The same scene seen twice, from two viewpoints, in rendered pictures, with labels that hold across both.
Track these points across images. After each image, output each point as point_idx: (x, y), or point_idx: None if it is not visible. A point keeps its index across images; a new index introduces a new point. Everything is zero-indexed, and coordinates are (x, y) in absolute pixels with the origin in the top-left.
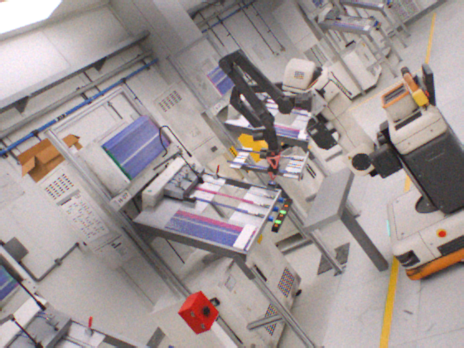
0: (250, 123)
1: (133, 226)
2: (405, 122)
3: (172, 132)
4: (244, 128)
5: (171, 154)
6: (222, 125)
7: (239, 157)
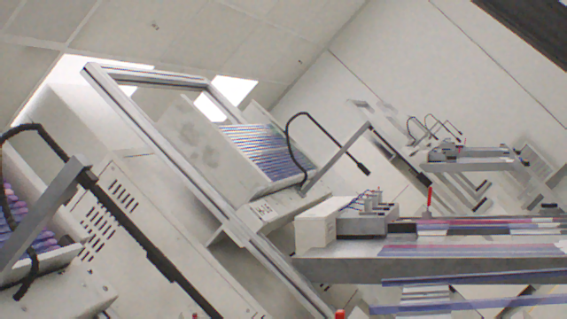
0: (499, 2)
1: None
2: None
3: (65, 155)
4: (367, 260)
5: (74, 300)
6: (288, 265)
7: (420, 297)
